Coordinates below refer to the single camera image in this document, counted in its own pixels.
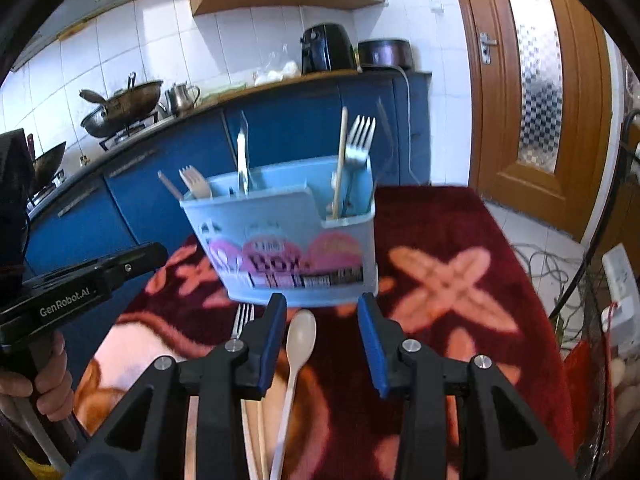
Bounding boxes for beige chopstick slanted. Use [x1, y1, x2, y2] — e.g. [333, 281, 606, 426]
[157, 170, 183, 202]

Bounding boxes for beige plastic spoon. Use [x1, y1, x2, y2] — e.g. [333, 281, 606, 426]
[269, 309, 317, 480]

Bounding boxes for beige plastic fork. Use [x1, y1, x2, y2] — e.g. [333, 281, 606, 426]
[179, 166, 213, 200]

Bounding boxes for steel knife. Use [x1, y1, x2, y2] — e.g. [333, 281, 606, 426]
[236, 110, 250, 195]

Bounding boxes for steel fork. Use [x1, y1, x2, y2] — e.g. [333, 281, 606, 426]
[342, 115, 378, 221]
[231, 304, 255, 339]

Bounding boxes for person's left hand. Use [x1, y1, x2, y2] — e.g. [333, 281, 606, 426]
[1, 332, 74, 426]

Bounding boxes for blue base cabinets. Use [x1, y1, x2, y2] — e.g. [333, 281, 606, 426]
[22, 70, 434, 371]

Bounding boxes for black wok left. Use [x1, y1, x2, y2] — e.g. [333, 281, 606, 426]
[26, 133, 66, 194]

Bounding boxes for red floral blanket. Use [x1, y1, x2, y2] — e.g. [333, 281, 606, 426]
[74, 186, 575, 479]

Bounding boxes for white power strip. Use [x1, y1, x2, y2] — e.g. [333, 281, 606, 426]
[601, 243, 639, 359]

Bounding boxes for large steel wok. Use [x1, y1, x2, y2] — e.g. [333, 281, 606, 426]
[79, 72, 163, 139]

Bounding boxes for gas stove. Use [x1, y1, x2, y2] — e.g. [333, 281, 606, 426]
[99, 110, 158, 152]

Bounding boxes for light blue chopstick box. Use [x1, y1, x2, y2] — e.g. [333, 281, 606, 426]
[180, 156, 378, 308]

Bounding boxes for steel kettle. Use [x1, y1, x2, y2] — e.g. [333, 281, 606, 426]
[164, 82, 201, 115]

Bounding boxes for wooden door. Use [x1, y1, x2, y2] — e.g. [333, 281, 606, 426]
[459, 0, 612, 240]

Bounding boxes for black air fryer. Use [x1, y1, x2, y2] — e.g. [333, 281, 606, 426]
[300, 23, 356, 75]

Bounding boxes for dark rice cooker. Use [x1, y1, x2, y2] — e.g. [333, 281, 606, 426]
[358, 38, 414, 70]

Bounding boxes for floor cables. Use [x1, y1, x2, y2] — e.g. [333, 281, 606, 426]
[508, 242, 589, 306]

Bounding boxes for black wire rack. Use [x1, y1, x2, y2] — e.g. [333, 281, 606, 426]
[565, 108, 639, 479]

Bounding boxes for white power cord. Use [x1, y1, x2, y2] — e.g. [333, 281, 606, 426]
[389, 64, 421, 187]

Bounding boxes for door handle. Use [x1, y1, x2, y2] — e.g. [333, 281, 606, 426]
[478, 32, 498, 65]

